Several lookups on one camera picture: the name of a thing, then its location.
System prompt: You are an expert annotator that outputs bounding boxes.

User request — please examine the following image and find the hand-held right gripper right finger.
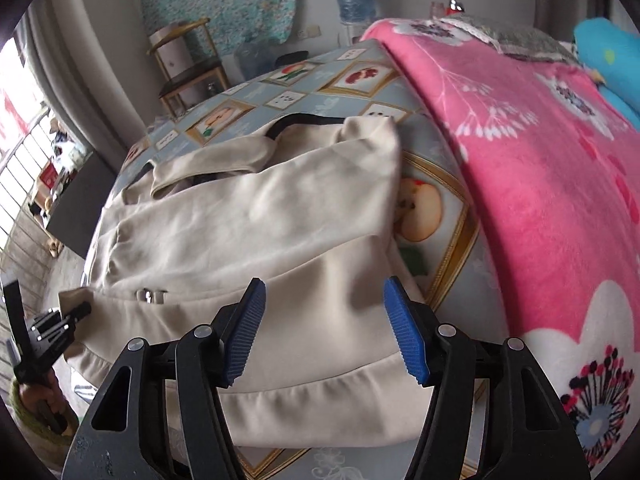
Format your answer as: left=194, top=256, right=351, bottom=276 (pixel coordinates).
left=383, top=276, right=592, bottom=480

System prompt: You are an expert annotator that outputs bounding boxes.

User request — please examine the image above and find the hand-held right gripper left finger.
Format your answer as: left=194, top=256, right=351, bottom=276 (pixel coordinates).
left=62, top=278, right=267, bottom=480

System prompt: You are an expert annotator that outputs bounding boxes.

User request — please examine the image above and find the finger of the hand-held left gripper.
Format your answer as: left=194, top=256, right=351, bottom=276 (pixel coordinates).
left=57, top=301, right=94, bottom=324
left=2, top=279, right=27, bottom=357

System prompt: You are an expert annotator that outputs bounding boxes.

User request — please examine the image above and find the cream zip jacket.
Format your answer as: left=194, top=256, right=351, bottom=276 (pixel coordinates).
left=57, top=112, right=492, bottom=449

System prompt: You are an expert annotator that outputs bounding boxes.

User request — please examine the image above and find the person's left hand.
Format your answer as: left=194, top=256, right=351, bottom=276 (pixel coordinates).
left=27, top=372, right=74, bottom=434

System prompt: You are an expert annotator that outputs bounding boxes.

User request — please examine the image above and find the dark cabinet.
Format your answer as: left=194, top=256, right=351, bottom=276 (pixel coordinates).
left=45, top=148, right=119, bottom=257

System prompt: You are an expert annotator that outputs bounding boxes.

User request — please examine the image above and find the fruit print bed sheet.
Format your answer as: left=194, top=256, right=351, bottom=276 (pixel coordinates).
left=107, top=40, right=507, bottom=480

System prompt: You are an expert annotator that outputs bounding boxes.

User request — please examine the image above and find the metal railing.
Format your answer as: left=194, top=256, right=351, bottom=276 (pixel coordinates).
left=0, top=105, right=57, bottom=262

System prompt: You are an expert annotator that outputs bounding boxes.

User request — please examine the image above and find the pink floral blanket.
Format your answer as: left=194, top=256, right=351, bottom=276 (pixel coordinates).
left=359, top=17, right=640, bottom=477

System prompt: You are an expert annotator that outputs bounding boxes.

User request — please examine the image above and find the grey curtain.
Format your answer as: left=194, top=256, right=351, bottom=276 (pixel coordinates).
left=24, top=0, right=152, bottom=162

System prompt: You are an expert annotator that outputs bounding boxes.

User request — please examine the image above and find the wooden chair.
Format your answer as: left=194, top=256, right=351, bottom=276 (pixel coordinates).
left=146, top=17, right=232, bottom=119

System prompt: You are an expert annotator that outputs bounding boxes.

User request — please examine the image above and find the empty clear water jug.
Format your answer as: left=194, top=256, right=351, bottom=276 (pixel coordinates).
left=234, top=42, right=277, bottom=82

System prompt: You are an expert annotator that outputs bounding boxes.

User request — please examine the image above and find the white box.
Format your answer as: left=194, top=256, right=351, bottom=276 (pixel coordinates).
left=149, top=24, right=194, bottom=82

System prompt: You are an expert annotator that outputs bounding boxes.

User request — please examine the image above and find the white water dispenser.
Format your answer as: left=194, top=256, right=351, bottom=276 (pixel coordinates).
left=339, top=20, right=372, bottom=47

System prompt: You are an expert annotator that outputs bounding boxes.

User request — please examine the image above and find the grey pillow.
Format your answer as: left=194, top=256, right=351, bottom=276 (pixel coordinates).
left=449, top=15, right=582, bottom=64

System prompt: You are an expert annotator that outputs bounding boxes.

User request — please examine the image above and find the blue plush pillow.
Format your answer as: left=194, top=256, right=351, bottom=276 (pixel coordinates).
left=572, top=18, right=640, bottom=132

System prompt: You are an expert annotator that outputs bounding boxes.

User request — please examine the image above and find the teal floral wall cloth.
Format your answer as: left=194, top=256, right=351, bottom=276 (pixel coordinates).
left=137, top=0, right=322, bottom=57

